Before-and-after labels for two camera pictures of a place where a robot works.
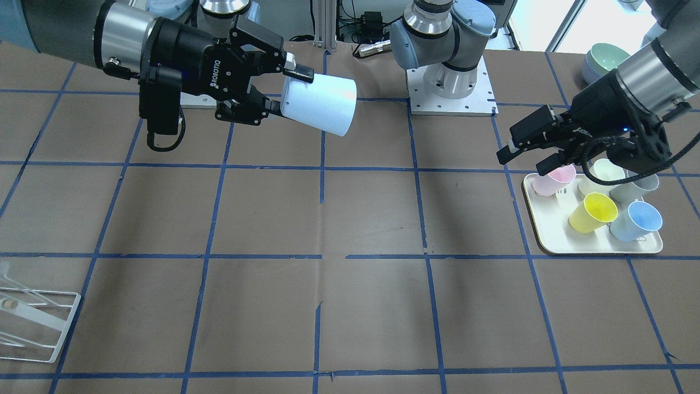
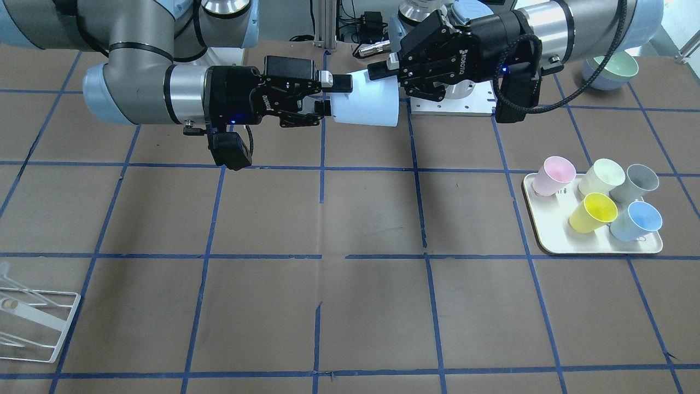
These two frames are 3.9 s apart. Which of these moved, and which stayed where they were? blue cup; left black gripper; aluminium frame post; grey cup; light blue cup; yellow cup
Moved: left black gripper; light blue cup
Stayed: grey cup; aluminium frame post; blue cup; yellow cup
